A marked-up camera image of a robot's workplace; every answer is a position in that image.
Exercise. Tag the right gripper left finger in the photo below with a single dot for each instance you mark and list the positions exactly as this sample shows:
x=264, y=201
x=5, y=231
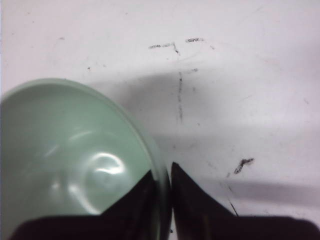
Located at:
x=130, y=218

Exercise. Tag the green bowl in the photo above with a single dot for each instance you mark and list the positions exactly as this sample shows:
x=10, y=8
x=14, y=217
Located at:
x=67, y=150

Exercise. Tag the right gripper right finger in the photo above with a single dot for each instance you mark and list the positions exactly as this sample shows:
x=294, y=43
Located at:
x=198, y=216

